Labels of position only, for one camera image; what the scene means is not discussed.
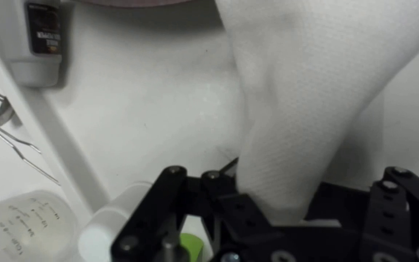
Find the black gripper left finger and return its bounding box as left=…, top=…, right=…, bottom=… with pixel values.
left=111, top=164, right=271, bottom=262

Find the clear plastic measuring cup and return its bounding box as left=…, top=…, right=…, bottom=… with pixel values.
left=0, top=189, right=82, bottom=262

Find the green plastic bottle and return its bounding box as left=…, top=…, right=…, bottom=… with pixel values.
left=179, top=231, right=207, bottom=262

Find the small white bottle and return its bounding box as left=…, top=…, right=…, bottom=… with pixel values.
left=77, top=180, right=156, bottom=262

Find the white cloth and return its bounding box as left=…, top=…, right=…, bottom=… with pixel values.
left=214, top=0, right=419, bottom=223

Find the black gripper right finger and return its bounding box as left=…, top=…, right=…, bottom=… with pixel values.
left=309, top=164, right=419, bottom=262

